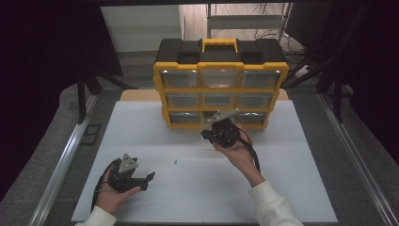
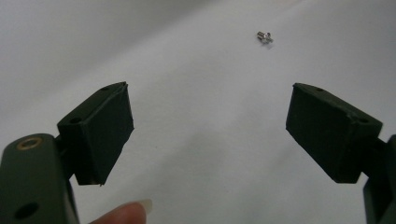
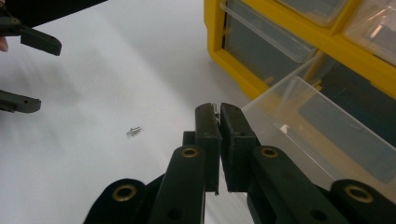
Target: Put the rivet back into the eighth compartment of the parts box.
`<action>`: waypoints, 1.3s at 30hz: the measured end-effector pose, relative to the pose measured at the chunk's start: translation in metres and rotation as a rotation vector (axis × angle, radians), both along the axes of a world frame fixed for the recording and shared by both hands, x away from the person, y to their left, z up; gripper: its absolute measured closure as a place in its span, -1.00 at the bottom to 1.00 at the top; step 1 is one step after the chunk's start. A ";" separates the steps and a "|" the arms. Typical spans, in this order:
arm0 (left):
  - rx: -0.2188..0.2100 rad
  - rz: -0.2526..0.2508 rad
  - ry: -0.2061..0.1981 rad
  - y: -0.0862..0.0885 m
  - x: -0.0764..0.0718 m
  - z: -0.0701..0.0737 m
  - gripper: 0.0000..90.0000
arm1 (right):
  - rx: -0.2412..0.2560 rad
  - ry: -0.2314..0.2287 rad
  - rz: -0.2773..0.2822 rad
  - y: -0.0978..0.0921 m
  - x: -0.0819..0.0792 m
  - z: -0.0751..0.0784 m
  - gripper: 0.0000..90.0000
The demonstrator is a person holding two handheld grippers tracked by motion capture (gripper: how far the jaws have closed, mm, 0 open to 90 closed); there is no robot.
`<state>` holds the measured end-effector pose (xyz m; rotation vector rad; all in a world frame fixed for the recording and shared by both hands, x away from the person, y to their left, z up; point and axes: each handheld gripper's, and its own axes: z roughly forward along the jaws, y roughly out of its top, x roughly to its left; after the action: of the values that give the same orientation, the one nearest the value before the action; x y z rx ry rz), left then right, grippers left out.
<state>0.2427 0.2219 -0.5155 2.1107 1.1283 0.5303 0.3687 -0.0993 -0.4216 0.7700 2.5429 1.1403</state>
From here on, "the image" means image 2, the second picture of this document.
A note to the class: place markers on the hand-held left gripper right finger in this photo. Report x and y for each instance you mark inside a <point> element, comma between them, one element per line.
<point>333,133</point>

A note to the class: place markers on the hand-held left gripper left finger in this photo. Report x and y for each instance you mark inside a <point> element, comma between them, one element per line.
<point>99,137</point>

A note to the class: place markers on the small silver screw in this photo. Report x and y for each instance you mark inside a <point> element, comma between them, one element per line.
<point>264,36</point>

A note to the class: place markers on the white table mat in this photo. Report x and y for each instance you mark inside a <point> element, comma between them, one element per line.
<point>202,109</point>

